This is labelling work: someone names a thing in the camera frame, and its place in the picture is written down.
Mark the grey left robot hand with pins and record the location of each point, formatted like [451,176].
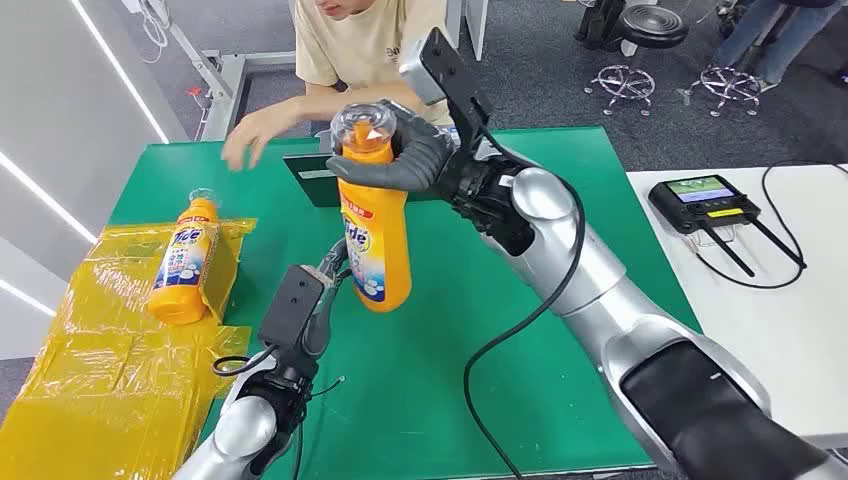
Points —
[326,318]

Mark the person's right hand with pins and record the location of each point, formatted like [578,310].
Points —
[248,136]

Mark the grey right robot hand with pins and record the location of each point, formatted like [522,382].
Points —
[417,159]

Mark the orange detergent bottle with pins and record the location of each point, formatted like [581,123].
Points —
[184,265]
[378,245]

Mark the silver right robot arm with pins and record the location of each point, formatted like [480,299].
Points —
[616,311]

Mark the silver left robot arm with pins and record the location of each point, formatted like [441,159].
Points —
[248,430]

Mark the person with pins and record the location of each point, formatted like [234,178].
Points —
[371,46]
[772,33]

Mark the white furniture leg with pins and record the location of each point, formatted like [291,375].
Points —
[472,23]

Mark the yellow plastic sheet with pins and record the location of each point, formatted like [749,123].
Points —
[99,397]

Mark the black stool with chrome base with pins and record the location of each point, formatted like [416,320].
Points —
[646,30]

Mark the black remote controller with screen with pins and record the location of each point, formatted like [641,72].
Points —
[705,202]

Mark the chrome stool base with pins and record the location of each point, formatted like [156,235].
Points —
[729,85]

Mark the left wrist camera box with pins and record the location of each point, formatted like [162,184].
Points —
[291,308]

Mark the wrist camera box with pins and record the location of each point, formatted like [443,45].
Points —
[291,308]
[450,79]

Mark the grey metal table frame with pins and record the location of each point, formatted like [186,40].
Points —
[218,86]

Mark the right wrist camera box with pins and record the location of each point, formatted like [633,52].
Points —
[450,79]

